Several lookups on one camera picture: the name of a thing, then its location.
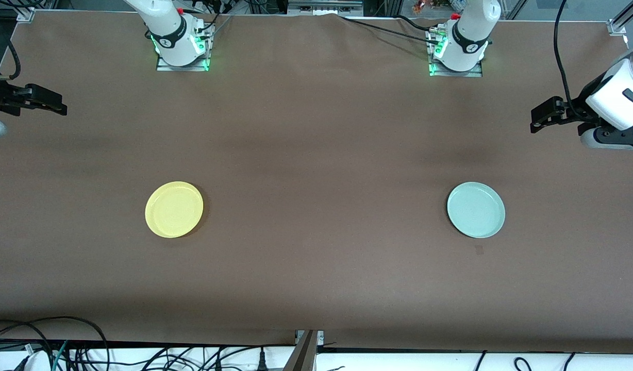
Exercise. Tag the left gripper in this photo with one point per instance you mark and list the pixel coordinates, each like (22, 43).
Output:
(579, 106)

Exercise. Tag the pale green plate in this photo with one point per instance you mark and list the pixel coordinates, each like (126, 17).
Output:
(476, 210)

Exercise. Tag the yellow plate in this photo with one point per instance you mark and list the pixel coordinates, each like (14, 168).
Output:
(174, 210)

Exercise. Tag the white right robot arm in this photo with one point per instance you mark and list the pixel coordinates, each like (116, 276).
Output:
(167, 31)

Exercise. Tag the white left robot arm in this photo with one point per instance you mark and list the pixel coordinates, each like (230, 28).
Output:
(468, 41)

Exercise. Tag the orange red toy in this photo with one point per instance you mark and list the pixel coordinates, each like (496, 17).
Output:
(430, 5)

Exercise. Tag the brown table cover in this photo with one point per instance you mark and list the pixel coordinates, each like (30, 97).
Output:
(316, 129)

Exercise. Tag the grey metal box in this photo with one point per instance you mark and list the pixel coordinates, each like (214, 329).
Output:
(324, 6)

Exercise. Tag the white bench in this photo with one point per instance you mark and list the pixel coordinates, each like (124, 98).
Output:
(399, 363)

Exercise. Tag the black power plug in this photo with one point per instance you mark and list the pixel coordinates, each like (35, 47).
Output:
(262, 360)

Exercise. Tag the slanted aluminium profile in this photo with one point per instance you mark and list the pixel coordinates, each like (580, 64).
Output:
(302, 355)

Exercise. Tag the aluminium frame profile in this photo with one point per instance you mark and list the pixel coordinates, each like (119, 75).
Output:
(618, 27)
(25, 14)

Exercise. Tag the small metal bracket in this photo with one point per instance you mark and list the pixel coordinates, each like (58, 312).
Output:
(320, 337)

